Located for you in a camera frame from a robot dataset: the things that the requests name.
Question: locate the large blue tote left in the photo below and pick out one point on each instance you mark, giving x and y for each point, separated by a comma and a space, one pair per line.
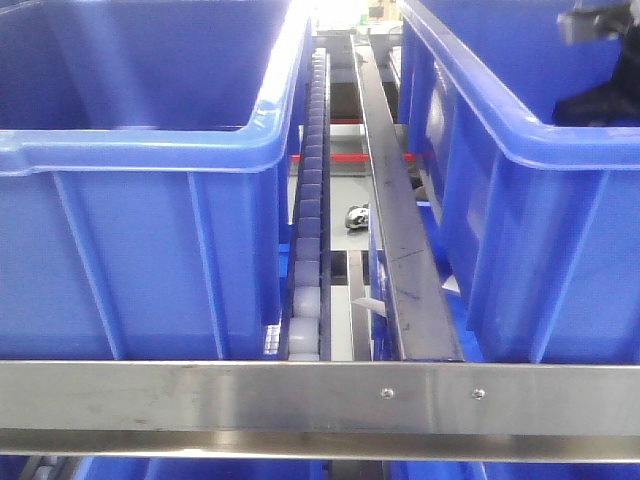
144, 159

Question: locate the white roller conveyor track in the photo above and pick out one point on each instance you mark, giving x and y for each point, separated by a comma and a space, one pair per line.
306, 307

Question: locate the large blue tote right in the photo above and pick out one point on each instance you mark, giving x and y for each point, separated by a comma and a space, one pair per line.
540, 222

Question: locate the dark steel divider rail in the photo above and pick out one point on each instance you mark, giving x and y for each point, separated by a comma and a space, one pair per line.
421, 325

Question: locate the steel front shelf rail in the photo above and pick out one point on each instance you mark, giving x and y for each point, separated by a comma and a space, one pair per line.
334, 410

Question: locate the black grey robot gripper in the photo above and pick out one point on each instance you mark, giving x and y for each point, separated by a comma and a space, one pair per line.
617, 99

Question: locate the large blue tote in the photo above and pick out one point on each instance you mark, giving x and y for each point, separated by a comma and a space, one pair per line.
540, 222
144, 159

